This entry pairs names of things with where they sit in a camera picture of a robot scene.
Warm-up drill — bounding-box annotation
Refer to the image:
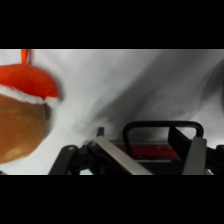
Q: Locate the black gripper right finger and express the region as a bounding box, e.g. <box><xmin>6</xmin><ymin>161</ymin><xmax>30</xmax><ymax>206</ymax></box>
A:
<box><xmin>167</xmin><ymin>126</ymin><xmax>224</xmax><ymax>176</ymax></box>

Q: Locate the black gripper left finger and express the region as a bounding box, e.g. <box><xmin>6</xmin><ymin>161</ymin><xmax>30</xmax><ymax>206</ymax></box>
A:
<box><xmin>48</xmin><ymin>126</ymin><xmax>154</xmax><ymax>176</ymax></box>

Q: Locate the red drawer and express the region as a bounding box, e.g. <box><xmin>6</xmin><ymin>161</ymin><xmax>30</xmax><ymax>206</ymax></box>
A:
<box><xmin>109</xmin><ymin>139</ymin><xmax>183</xmax><ymax>162</ymax></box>

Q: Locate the black drawer handle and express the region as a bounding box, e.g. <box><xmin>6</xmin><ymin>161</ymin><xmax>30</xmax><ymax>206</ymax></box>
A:
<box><xmin>122</xmin><ymin>120</ymin><xmax>205</xmax><ymax>158</ymax></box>

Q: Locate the brown plush with red hat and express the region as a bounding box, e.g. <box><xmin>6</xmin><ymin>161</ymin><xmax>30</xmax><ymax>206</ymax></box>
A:
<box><xmin>0</xmin><ymin>49</ymin><xmax>63</xmax><ymax>166</ymax></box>

